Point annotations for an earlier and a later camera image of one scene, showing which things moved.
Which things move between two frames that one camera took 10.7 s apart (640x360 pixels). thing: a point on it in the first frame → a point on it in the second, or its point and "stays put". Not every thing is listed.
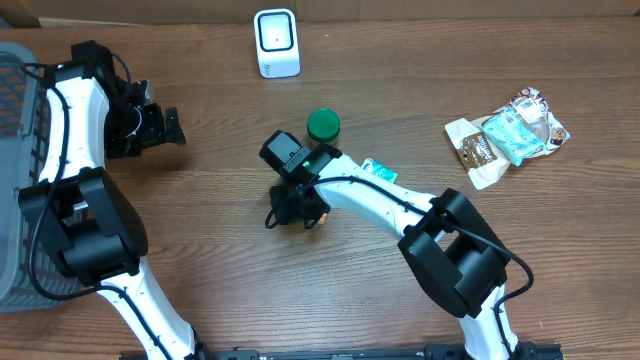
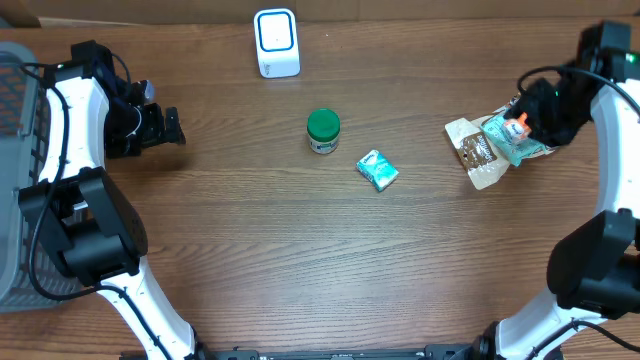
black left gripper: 155,135 stays put
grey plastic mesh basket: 30,282 stays put
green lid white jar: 323,127 stays put
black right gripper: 289,214 → 553,135
